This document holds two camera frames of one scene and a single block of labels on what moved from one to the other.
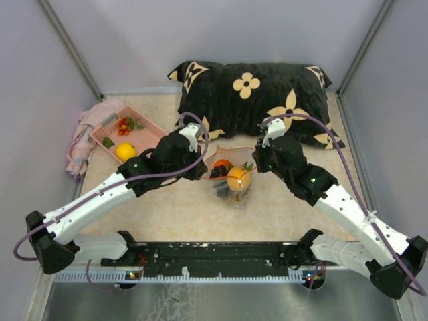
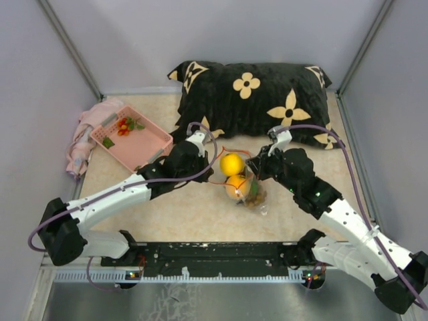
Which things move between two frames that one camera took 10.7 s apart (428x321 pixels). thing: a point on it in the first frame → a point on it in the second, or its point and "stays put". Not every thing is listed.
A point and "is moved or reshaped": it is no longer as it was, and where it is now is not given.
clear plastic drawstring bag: x=230 y=169 is moved or reshaped
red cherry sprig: x=126 y=124 stays put
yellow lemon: x=125 y=150 → x=231 y=164
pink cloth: x=79 y=150 stays put
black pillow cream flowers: x=235 y=99 stays put
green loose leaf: x=108 y=142 stays put
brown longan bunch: x=224 y=191 → x=257 y=200
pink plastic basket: x=126 y=135 stays put
